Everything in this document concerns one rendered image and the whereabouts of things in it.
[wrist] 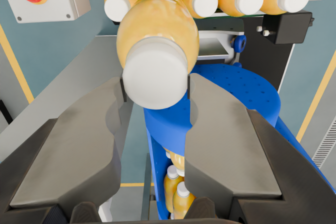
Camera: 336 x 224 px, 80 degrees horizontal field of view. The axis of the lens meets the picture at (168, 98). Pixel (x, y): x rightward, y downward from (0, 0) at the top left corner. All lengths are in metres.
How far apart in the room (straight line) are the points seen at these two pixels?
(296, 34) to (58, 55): 1.56
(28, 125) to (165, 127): 0.52
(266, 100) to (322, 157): 2.43
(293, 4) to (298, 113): 1.85
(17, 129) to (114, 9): 0.53
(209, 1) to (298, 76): 1.66
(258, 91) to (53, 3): 0.41
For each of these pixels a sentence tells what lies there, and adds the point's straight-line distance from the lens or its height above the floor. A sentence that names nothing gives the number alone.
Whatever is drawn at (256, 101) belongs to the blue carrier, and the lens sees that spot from 0.42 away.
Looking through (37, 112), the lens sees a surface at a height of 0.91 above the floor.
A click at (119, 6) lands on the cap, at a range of 0.37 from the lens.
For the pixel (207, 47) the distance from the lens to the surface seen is 0.50.
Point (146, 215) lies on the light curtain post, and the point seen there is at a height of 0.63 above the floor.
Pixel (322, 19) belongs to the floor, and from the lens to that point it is 1.86.
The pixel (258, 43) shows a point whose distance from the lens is 1.52.
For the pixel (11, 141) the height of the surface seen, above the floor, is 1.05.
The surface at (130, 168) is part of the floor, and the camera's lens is 2.42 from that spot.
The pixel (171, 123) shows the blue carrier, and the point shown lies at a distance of 0.35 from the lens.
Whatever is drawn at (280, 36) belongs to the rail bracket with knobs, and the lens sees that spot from 0.55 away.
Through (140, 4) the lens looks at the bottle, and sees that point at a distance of 0.17.
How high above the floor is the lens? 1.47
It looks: 57 degrees down
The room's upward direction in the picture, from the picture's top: 179 degrees clockwise
